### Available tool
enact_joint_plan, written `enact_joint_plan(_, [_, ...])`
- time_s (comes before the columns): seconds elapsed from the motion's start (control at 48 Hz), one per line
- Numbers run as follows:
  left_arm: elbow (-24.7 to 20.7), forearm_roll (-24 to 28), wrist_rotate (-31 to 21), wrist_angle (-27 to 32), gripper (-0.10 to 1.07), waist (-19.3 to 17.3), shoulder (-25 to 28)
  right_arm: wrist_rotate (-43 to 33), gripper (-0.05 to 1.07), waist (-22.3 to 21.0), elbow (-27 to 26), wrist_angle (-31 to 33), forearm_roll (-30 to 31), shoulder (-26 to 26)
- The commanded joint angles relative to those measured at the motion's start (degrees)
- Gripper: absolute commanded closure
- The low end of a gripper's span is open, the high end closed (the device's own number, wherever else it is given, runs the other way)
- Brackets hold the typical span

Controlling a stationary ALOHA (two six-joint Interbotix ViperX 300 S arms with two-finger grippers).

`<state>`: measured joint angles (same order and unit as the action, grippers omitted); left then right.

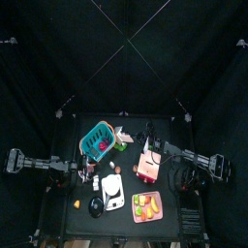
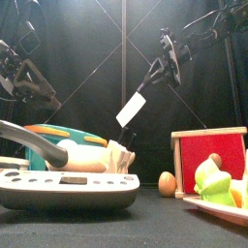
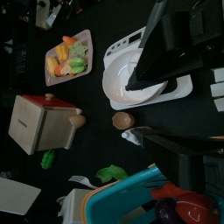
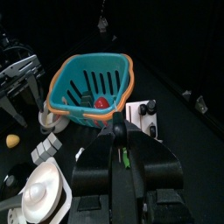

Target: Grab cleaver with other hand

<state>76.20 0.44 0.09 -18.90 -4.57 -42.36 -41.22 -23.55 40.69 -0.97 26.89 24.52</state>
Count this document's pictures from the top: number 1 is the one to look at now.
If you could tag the brown toy food piece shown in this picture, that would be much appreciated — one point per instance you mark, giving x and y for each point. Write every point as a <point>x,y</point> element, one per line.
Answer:
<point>135,168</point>

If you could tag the white toy block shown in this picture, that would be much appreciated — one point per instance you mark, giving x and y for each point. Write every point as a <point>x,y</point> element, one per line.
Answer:
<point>95,182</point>

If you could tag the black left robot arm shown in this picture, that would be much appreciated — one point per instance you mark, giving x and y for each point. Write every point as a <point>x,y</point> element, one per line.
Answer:
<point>38,163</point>

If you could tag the red purple toy fruit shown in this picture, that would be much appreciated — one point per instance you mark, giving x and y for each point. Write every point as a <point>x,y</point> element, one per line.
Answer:
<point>103,145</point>

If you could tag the white toy egg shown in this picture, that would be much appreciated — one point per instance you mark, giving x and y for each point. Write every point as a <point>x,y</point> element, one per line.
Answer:
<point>111,165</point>

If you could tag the grey frame bracket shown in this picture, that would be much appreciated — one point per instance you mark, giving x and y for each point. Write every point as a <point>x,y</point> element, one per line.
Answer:
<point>58,113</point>
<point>188,117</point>
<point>11,41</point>
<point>241,43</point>

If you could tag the white round bowl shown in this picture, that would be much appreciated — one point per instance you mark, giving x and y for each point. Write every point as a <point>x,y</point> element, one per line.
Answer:
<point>111,184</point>

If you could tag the yellow toy banana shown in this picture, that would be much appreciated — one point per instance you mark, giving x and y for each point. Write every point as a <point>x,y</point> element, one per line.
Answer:
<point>155,204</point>

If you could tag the red toy food piece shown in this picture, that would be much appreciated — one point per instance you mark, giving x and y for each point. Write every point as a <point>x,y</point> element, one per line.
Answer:
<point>147,199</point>

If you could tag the white kitchen scale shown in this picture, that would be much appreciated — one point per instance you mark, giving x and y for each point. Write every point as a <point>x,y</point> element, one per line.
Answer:
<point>115,199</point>

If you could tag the yellow orange toy fruit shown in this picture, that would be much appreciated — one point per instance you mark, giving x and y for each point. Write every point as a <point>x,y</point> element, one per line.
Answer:
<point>149,212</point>

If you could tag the brown toy egg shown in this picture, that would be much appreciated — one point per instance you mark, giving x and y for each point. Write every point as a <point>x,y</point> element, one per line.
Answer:
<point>117,169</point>

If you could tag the green toy vegetable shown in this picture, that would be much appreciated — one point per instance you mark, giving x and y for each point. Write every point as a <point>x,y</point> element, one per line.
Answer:
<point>120,147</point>

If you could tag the black toy frying pan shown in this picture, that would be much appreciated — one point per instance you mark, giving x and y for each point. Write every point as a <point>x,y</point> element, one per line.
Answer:
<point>96,207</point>

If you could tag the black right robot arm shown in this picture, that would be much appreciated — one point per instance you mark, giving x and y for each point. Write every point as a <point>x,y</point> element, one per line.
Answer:
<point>197,159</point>

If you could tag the orange toy carrot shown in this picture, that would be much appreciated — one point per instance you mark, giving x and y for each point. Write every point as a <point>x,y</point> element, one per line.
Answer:
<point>143,216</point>

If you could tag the orange yellow toy food piece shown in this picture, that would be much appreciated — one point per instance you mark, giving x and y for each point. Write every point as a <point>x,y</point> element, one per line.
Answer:
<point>76,204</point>

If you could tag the green toy food piece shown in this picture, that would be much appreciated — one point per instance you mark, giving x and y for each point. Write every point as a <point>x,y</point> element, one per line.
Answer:
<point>136,199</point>

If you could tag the pink plastic tray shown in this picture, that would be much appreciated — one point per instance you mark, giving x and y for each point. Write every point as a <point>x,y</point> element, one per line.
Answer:
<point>158,216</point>

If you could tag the pale yellow toy food piece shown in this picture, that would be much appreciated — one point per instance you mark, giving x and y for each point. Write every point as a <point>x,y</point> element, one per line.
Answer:
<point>142,200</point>

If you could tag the pink toy toaster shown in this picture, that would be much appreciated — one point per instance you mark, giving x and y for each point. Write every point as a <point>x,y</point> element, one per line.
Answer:
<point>148,168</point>

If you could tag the light green toy pepper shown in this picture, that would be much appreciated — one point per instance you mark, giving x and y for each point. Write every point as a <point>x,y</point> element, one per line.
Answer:
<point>138,210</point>

